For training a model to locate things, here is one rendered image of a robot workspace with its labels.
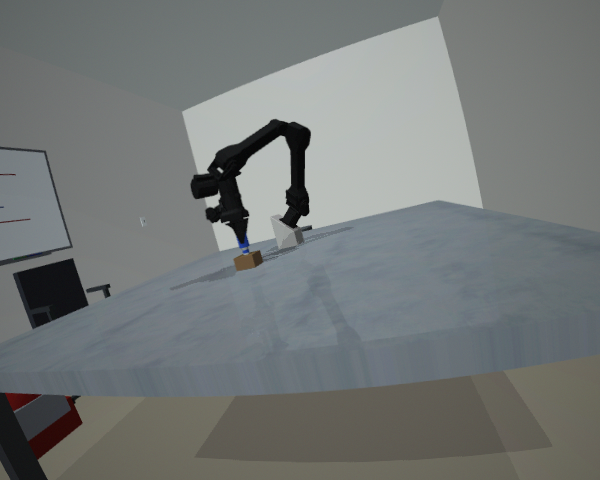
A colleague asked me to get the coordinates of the blue marker cap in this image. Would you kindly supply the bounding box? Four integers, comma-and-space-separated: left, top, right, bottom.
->
236, 232, 249, 248

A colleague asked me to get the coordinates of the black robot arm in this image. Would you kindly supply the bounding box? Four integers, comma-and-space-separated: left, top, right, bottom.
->
191, 119, 311, 228

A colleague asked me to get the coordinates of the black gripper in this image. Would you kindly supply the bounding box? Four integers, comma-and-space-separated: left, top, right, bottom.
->
219, 191, 249, 244

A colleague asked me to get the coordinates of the tan wooden block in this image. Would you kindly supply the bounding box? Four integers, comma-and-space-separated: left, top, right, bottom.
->
234, 250, 263, 271

